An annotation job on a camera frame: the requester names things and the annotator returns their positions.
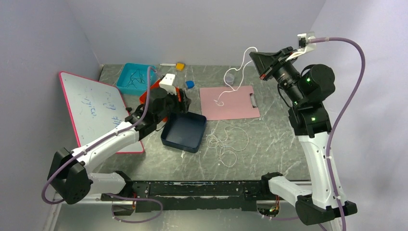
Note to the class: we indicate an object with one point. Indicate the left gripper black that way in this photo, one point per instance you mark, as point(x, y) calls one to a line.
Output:
point(181, 107)

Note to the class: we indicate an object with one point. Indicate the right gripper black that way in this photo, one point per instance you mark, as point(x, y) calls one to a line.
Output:
point(268, 64)

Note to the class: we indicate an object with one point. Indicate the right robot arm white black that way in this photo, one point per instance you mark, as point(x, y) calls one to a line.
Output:
point(311, 124)

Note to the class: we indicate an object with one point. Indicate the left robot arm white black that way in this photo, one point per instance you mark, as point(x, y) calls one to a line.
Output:
point(71, 172)

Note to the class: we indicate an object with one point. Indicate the blue cube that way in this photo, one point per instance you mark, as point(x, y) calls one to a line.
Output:
point(189, 84)

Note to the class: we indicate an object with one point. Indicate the dark blue plastic tray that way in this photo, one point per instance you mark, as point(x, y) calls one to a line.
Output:
point(184, 131)

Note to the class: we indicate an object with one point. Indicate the small clear plastic cup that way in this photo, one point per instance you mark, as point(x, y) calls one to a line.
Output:
point(229, 79)

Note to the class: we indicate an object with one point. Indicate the pink clipboard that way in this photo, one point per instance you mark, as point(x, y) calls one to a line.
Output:
point(216, 105)

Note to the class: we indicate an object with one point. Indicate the orange plastic tray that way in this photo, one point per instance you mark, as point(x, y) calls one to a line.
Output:
point(159, 103)

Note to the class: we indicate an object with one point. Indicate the yellow cube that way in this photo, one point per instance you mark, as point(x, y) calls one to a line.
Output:
point(179, 66)

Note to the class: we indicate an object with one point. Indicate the teal plastic tray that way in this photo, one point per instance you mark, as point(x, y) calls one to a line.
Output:
point(133, 79)

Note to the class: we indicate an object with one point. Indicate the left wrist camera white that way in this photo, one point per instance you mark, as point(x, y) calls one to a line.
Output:
point(167, 83)

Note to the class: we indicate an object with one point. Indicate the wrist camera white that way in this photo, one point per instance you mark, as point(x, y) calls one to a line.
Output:
point(167, 83)
point(304, 45)

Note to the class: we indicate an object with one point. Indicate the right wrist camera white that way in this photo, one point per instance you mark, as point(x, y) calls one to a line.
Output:
point(304, 45)

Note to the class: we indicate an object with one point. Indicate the whiteboard with pink frame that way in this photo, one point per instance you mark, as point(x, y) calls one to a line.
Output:
point(95, 108)

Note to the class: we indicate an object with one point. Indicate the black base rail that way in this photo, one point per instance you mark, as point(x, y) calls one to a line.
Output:
point(149, 196)

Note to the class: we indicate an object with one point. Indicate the aluminium frame rail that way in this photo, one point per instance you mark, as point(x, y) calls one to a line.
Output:
point(301, 199)

